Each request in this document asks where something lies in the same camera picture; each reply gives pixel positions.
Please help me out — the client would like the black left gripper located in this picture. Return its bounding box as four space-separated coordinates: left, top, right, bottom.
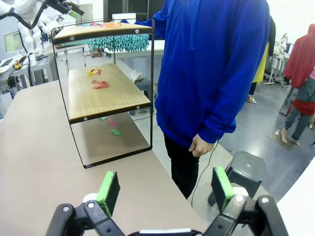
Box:
45 0 85 18

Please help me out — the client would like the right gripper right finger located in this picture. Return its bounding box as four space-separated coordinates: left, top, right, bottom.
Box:
203 167 288 236

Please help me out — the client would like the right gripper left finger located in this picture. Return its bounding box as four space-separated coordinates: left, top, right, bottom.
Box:
45 171 128 236

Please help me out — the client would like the teal chenille duster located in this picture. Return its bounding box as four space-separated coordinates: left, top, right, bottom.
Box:
89 34 150 53

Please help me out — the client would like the person's left forearm blue sleeve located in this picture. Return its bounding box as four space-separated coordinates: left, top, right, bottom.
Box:
196 81 249 145

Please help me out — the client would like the person's right forearm blue sleeve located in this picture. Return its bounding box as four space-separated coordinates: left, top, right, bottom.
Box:
141 11 168 40

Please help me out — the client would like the person's left hand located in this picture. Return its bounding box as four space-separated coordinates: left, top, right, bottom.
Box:
189 134 215 158

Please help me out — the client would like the black plastic stool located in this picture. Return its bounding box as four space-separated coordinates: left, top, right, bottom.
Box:
207 150 267 207

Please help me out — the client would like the orange paper scrap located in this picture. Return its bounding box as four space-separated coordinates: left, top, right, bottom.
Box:
104 21 123 29

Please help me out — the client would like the white board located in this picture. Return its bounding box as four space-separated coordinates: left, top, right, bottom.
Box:
112 12 137 23

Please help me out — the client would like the aluminium profile table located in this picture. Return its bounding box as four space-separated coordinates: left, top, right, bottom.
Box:
0 54 58 87

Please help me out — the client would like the computer monitor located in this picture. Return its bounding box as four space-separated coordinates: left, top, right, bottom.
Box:
4 30 26 54

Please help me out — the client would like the large red paper scrap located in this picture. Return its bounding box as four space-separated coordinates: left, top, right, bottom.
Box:
92 81 110 90

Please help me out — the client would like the white plastic bag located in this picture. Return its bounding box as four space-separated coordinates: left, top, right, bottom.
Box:
129 69 144 83

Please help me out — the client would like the black waste bin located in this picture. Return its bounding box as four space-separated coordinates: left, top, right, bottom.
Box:
134 77 151 99

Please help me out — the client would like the person in blue hoodie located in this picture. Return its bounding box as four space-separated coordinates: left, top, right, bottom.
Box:
141 0 271 200

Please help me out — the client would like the white metal rack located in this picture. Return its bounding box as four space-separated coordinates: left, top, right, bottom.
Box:
264 52 291 86

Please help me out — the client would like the person in yellow apron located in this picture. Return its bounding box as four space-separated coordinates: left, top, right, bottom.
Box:
247 15 277 104

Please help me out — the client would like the figure in red hoodie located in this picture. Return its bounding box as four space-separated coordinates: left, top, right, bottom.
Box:
280 24 315 146

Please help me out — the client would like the thin black cable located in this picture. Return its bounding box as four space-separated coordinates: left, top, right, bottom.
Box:
190 139 220 205

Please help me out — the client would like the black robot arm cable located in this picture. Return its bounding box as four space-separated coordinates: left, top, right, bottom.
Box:
0 0 50 29

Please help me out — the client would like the black hanging cable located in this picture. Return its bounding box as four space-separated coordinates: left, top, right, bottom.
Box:
19 24 34 87

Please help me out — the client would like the black frame wooden shelf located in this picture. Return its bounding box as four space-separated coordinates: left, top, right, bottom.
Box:
51 21 155 169

